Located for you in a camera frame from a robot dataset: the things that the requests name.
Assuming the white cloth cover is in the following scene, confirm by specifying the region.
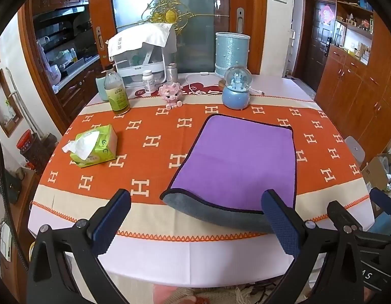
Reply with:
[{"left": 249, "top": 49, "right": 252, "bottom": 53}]
[{"left": 107, "top": 23, "right": 177, "bottom": 58}]

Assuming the white plastic bag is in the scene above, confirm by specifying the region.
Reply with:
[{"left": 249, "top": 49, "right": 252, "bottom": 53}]
[{"left": 37, "top": 38, "right": 62, "bottom": 85}]

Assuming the green tissue box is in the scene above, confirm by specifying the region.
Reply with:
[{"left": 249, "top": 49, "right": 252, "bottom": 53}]
[{"left": 62, "top": 124, "right": 117, "bottom": 169}]

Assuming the red lidded jar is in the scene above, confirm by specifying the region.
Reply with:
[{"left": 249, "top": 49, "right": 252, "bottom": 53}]
[{"left": 16, "top": 130, "right": 46, "bottom": 169}]

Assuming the yellow liquid glass bottle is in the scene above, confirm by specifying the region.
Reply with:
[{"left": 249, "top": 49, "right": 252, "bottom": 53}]
[{"left": 104, "top": 64, "right": 131, "bottom": 115}]

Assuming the purple and grey towel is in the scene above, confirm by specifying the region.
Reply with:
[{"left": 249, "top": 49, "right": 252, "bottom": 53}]
[{"left": 160, "top": 113, "right": 298, "bottom": 234}]

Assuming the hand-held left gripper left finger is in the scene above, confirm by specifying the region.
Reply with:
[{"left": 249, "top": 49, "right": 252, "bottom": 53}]
[{"left": 26, "top": 188, "right": 133, "bottom": 304}]

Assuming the wooden cabinet with shelves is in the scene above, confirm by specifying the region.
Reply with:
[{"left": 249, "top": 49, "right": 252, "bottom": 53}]
[{"left": 314, "top": 0, "right": 391, "bottom": 172}]

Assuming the light blue cup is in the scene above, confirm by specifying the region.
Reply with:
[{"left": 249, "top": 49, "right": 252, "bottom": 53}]
[{"left": 95, "top": 76, "right": 110, "bottom": 102}]

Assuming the wooden wall frame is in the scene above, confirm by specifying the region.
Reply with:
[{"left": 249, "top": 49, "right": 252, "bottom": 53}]
[{"left": 0, "top": 68, "right": 25, "bottom": 138}]

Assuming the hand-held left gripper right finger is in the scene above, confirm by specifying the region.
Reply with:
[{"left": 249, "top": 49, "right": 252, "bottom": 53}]
[{"left": 261, "top": 189, "right": 371, "bottom": 304}]

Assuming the white pill bottle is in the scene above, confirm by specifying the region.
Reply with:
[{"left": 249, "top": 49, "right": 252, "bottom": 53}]
[{"left": 142, "top": 70, "right": 156, "bottom": 94}]

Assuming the white chair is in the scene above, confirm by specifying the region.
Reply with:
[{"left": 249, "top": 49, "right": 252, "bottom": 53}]
[{"left": 344, "top": 136, "right": 367, "bottom": 167}]

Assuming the silver can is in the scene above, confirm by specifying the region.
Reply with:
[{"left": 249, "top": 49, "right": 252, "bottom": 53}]
[{"left": 166, "top": 64, "right": 179, "bottom": 84}]

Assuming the glass sliding door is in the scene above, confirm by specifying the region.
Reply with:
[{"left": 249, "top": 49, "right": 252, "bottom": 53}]
[{"left": 88, "top": 0, "right": 267, "bottom": 76}]

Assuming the orange patterned tablecloth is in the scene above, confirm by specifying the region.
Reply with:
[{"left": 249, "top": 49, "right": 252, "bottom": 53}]
[{"left": 27, "top": 73, "right": 373, "bottom": 287}]

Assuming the pink toy figure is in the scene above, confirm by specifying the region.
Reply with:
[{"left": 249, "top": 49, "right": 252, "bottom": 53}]
[{"left": 159, "top": 82, "right": 184, "bottom": 108}]

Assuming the cardboard box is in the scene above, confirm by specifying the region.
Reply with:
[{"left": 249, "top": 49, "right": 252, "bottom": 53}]
[{"left": 361, "top": 154, "right": 391, "bottom": 192}]

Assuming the blue snow globe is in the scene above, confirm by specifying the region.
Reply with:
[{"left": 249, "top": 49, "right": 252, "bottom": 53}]
[{"left": 221, "top": 65, "right": 252, "bottom": 110}]

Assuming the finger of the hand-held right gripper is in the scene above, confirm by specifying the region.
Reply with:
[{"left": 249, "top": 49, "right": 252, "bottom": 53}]
[
  {"left": 369, "top": 187, "right": 391, "bottom": 212},
  {"left": 327, "top": 200, "right": 363, "bottom": 232}
]

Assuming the dark brown entrance door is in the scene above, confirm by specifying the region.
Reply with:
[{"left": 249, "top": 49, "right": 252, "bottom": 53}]
[{"left": 304, "top": 0, "right": 337, "bottom": 94}]

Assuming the light blue cylindrical container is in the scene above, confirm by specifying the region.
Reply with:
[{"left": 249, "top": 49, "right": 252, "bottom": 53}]
[{"left": 215, "top": 32, "right": 249, "bottom": 78}]

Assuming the black bag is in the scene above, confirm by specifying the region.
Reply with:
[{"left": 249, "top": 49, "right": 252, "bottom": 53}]
[{"left": 0, "top": 168, "right": 22, "bottom": 205}]

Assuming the gold door ornament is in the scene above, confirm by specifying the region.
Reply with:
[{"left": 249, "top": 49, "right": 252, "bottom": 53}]
[{"left": 141, "top": 0, "right": 229, "bottom": 34}]

